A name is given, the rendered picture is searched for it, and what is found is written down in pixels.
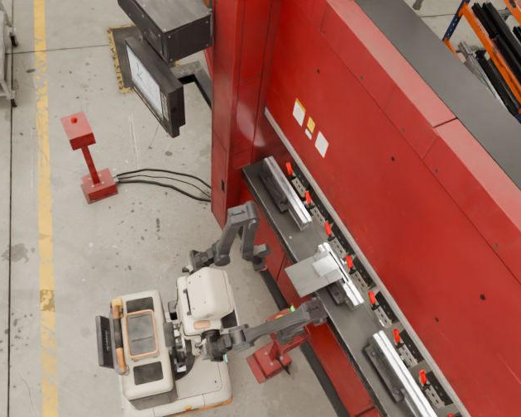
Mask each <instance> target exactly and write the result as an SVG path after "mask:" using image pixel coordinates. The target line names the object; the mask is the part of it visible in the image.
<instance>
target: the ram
mask: <svg viewBox="0 0 521 417"><path fill-rule="evenodd" d="M296 99H298V100H299V102H300V103H301V105H302V106H303V108H304V109H305V114H304V119H303V123H302V126H301V125H300V124H299V122H298V121H297V119H296V118H295V116H294V115H293V112H294V105H295V102H296ZM266 108H267V109H268V111H269V113H270V115H271V116H272V117H273V118H274V120H275V122H276V123H277V125H278V126H279V128H280V130H281V131H282V132H283V133H284V135H285V137H286V138H287V140H288V141H289V143H290V145H291V146H292V147H293V148H294V150H295V152H296V153H297V155H298V156H299V158H300V160H301V161H302V162H303V163H304V165H305V167H306V169H307V170H308V172H309V174H310V175H311V176H312V177H313V179H314V181H315V182H316V184H317V185H318V187H319V189H320V190H321V191H322V192H323V194H324V196H325V197H326V199H327V201H328V202H329V203H330V204H331V206H332V208H333V209H334V211H335V212H336V214H337V216H338V217H339V218H340V219H341V221H342V223H343V224H344V226H345V228H346V229H347V231H348V232H349V233H350V235H351V237H352V238H353V240H354V241H355V243H356V245H357V246H358V247H359V248H360V250H361V252H362V253H363V255H364V256H365V258H366V260H367V261H368V262H369V263H370V265H371V267H372V268H373V270H374V271H375V273H376V274H377V275H378V277H379V278H380V280H381V282H382V284H383V285H384V287H385V288H386V289H387V291H388V292H389V294H390V296H391V297H392V299H393V300H394V302H395V303H396V304H397V306H398V307H399V309H400V311H401V312H402V314H403V315H404V317H405V318H406V319H407V321H408V322H409V324H410V326H411V327H412V329H413V330H414V332H415V333H416V334H417V336H418V338H419V339H420V341H421V343H422V344H423V346H424V347H425V348H426V350H427V351H428V353H429V355H430V356H431V358H432V359H433V360H434V362H435V363H436V365H437V367H438V368H439V370H440V371H441V373H442V374H443V375H444V377H445V378H446V380H447V382H448V383H449V385H450V386H451V388H452V389H453V390H454V392H455V393H456V395H457V397H458V399H459V400H460V402H461V403H462V404H463V406H464V407H465V409H466V411H467V412H468V414H469V415H470V417H521V284H520V282H519V281H518V280H517V278H516V277H515V276H514V274H513V273H512V272H511V271H510V269H509V268H508V267H507V266H506V265H505V264H504V262H503V261H502V260H501V259H500V257H499V256H498V255H497V253H496V252H495V251H494V249H493V248H492V247H491V246H490V244H489V243H488V242H487V241H486V240H485V239H484V237H483V236H482V235H481V234H480V232H479V231H478V230H477V228H476V227H475V226H474V224H473V223H472V222H471V220H470V219H469V218H468V217H467V216H466V215H465V213H464V212H463V211H462V210H461V208H460V207H459V206H458V204H457V203H456V202H455V200H454V199H453V198H452V197H451V195H450V194H449V193H448V192H447V191H446V190H445V188H444V187H443V186H442V184H441V183H440V182H439V181H438V179H437V178H436V177H435V175H434V174H433V173H432V171H430V169H429V168H428V167H427V166H426V164H425V163H424V162H423V160H422V159H421V158H420V157H419V155H418V154H417V153H416V151H415V150H414V149H413V148H412V147H411V146H410V145H409V143H408V142H407V141H406V139H405V138H404V137H403V135H402V134H401V133H400V132H399V130H398V129H397V128H396V126H395V125H394V124H393V123H392V122H391V121H390V119H389V118H388V117H387V116H386V114H385V113H384V112H383V110H382V109H381V108H380V106H379V105H378V104H377V102H376V101H375V100H374V99H373V98H372V97H371V95H370V94H369V93H368V92H367V90H366V89H365V88H364V86H363V85H362V84H361V82H360V81H359V80H358V79H357V77H356V76H355V75H354V74H353V73H352V72H351V70H350V69H349V68H348V67H347V65H346V64H345V63H344V61H343V60H342V59H341V57H340V56H339V55H338V54H337V52H336V51H335V50H334V49H333V48H332V46H331V45H330V44H329V43H328V41H327V40H326V39H325V37H324V36H323V35H322V33H321V32H320V31H319V30H318V28H317V27H316V26H315V25H314V24H313V23H312V21H311V20H310V19H309V18H308V16H307V15H306V14H305V12H304V11H303V10H302V8H301V7H300V6H299V5H298V4H297V3H296V2H295V0H281V5H280V15H279V21H278V27H277V32H276V38H275V49H274V54H273V60H272V66H271V72H270V82H269V88H268V94H267V99H266ZM265 115H266V117H267V118H268V120H269V121H270V123H271V125H272V126H273V128H274V129H275V130H276V132H277V134H278V135H279V137H280V139H281V140H282V142H283V143H284V144H285V146H286V147H287V149H288V150H289V152H290V154H291V155H292V157H293V158H294V160H295V161H296V163H297V164H298V166H299V168H300V169H301V171H302V172H303V173H304V175H305V176H306V178H307V179H308V182H309V183H310V184H311V185H312V187H313V189H314V190H315V192H316V193H317V195H318V197H319V198H320V199H321V200H322V202H323V204H324V206H325V207H326V209H327V211H328V212H329V213H330V214H331V216H332V218H333V219H334V221H335V222H336V224H337V226H338V227H339V228H340V230H341V231H342V233H343V235H344V236H345V238H346V239H347V241H348V242H349V243H350V245H351V247H352V248H353V250H354V251H355V253H356V254H357V256H358V257H359V259H360V260H361V262H362V264H363V265H364V267H365V268H366V269H367V271H368V272H369V274H370V276H371V278H372V279H373V281H374V282H375V283H376V285H377V286H378V288H379V289H380V291H381V293H382V294H383V296H384V297H385V299H386V300H387V302H388V303H389V305H390V307H391V308H392V310H393V311H394V312H395V314H396V315H397V317H398V318H399V320H400V322H401V324H402V325H403V326H404V328H405V329H406V331H407V332H408V334H409V336H410V337H411V338H412V339H413V341H414V343H415V344H416V346H417V348H418V350H419V351H420V352H421V353H422V355H423V357H424V358H425V360H426V361H427V363H428V365H429V366H430V367H431V368H432V370H433V372H434V374H435V375H436V377H437V378H438V380H439V381H440V382H441V384H442V386H443V387H444V389H445V390H446V392H447V394H448V395H449V396H450V398H451V399H452V401H453V403H454V404H455V406H456V407H457V408H458V410H459V411H460V413H461V415H462V416H463V417H466V415H465V414H464V412H463V411H462V409H461V407H460V406H459V405H458V404H457V402H456V400H455V399H454V397H453V396H452V394H451V392H450V391H449V390H448V389H447V387H446V385H445V383H444V382H443V380H442V378H441V377H440V376H439V375H438V373H437V371H436V370H435V368H434V367H433V365H432V363H431V362H430V361H429V360H428V358H427V356H426V355H425V353H424V352H423V350H422V348H421V347H420V346H419V344H418V342H417V341H416V339H415V338H414V336H413V335H412V334H411V332H410V331H409V329H408V327H407V326H406V324H405V323H404V321H403V320H402V318H401V317H400V315H399V313H398V312H397V310H396V309H395V307H394V306H393V305H392V303H391V302H390V300H389V298H388V297H387V295H386V294H385V292H384V291H383V290H382V288H381V286H380V284H379V283H378V281H377V280H376V278H375V277H374V276H373V274H372V273H371V271H370V269H369V268H368V266H367V265H366V263H365V262H364V261H363V259H362V258H361V256H360V254H359V252H358V251H357V250H356V248H355V247H354V245H353V244H352V242H351V240H350V239H349V237H348V236H347V235H346V233H345V232H344V230H343V229H342V227H341V225H340V224H339V222H338V221H337V219H336V218H335V216H334V215H333V213H332V211H331V210H330V208H329V207H328V206H327V204H326V203H325V201H324V200H323V198H322V196H321V195H320V193H319V192H318V190H317V189H316V187H315V186H314V184H313V182H312V181H311V180H310V179H309V177H308V175H307V174H306V172H305V171H304V169H303V167H302V166H301V165H300V164H299V162H298V160H297V159H296V157H295V155H294V153H293V152H292V151H291V150H290V148H289V146H288V145H287V143H286V142H285V140H284V138H283V137H282V136H281V135H280V133H279V131H278V130H277V128H276V127H275V125H274V123H273V122H272V121H271V119H270V117H269V116H268V114H267V113H266V111H265ZM309 117H311V119H312V120H313V122H314V123H315V126H314V129H313V133H311V131H310V130H309V128H308V126H307V125H308V120H309ZM306 128H307V129H308V130H309V132H310V133H311V135H312V136H311V140H310V138H309V137H308V135H307V134H306ZM319 131H320V132H321V133H322V134H323V136H324V137H325V139H326V140H327V142H328V143H329V145H328V148H327V151H326V154H325V156H324V159H323V157H322V155H321V154H320V152H319V151H318V149H317V148H316V146H315V142H316V140H317V136H318V132H319Z"/></svg>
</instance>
